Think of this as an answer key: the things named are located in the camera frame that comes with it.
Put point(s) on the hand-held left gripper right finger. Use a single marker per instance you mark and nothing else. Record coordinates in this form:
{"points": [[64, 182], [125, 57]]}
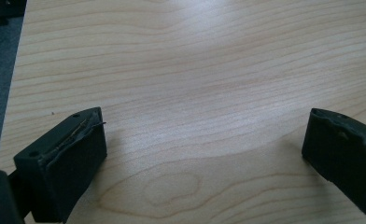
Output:
{"points": [[343, 152]]}

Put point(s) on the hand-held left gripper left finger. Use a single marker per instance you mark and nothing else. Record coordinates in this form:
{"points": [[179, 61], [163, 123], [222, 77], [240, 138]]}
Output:
{"points": [[63, 168]]}

